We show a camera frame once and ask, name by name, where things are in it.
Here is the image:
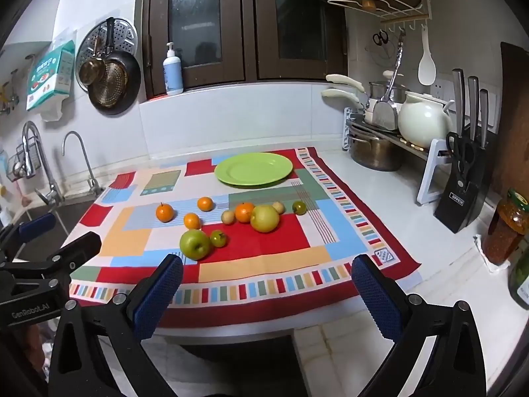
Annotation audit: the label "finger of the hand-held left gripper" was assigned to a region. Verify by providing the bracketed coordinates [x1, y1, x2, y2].
[0, 232, 102, 284]
[0, 213, 57, 258]

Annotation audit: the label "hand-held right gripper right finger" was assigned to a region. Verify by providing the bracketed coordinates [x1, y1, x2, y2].
[350, 254, 488, 397]

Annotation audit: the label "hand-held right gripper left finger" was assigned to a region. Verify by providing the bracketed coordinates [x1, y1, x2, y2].
[49, 253, 184, 397]

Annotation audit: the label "green apple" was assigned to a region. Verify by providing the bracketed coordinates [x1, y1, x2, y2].
[179, 230, 211, 261]

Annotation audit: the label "yellow apple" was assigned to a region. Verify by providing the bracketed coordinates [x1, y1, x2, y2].
[250, 204, 280, 233]

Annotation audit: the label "green plate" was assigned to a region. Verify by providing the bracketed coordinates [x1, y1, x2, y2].
[214, 153, 294, 186]

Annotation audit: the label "steel sink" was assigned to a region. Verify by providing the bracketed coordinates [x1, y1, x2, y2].
[12, 198, 98, 257]

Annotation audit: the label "tall steel faucet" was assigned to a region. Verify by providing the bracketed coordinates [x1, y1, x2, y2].
[21, 121, 65, 207]

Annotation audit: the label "thin gooseneck faucet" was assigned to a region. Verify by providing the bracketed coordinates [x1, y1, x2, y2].
[62, 131, 104, 197]

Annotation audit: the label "colourful patchwork table cloth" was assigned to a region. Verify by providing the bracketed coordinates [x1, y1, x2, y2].
[68, 147, 422, 328]

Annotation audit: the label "black knife block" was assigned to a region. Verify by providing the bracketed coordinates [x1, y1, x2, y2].
[434, 131, 489, 234]

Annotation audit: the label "white steel dish rack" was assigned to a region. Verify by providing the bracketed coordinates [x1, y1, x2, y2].
[342, 108, 452, 205]

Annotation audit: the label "large steel stockpot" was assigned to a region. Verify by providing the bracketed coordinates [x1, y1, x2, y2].
[349, 130, 403, 172]

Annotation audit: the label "glass jar green lid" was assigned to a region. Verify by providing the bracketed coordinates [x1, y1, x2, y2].
[483, 189, 529, 266]

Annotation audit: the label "dark green bottle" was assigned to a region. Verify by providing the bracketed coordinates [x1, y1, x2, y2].
[508, 248, 529, 311]

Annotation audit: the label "black frying pan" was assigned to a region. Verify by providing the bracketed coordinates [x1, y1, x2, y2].
[88, 17, 142, 115]

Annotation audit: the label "brass ladle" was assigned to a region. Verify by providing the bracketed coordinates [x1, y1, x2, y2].
[78, 37, 106, 87]

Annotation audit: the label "black kitchen scissors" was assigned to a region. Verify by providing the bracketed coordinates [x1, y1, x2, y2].
[446, 132, 477, 165]

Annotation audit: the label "white ceramic pot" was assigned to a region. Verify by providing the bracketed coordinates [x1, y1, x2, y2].
[397, 92, 455, 150]

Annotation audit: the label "steel hanging spatula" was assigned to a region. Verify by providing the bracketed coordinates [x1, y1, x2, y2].
[372, 35, 406, 131]

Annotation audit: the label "white blue pump bottle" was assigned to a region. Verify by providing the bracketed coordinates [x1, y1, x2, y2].
[162, 42, 184, 96]

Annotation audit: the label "small steel lidded pot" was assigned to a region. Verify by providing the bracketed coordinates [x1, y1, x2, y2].
[368, 70, 409, 105]

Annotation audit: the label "perforated steel steamer plate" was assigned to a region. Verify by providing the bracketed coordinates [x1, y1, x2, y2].
[75, 17, 138, 92]

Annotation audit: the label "dark wooden board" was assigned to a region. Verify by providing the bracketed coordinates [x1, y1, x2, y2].
[492, 41, 529, 209]

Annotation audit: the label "white rice spoon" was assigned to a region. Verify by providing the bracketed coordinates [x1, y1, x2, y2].
[417, 22, 437, 86]

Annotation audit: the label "brown framed window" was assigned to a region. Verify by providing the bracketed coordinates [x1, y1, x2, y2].
[136, 0, 350, 102]

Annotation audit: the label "wire sink caddy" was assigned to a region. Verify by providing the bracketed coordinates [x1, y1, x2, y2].
[6, 145, 36, 183]

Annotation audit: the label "metal wall hooks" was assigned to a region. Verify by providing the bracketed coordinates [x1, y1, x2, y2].
[0, 68, 21, 115]

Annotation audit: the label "wall mounted paper box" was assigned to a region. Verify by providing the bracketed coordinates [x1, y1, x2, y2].
[26, 40, 76, 121]

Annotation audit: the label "cream handled saucepan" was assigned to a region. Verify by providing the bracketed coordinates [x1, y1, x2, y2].
[321, 88, 375, 122]
[326, 73, 368, 96]

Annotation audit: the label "steel handled knife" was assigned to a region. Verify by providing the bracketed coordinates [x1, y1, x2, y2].
[452, 69, 466, 134]
[467, 76, 480, 138]
[478, 89, 490, 142]

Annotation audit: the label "white wall socket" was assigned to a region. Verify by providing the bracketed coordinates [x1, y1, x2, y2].
[432, 76, 458, 112]

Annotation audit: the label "white wire wall rack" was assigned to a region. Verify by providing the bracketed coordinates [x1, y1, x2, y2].
[326, 0, 433, 24]

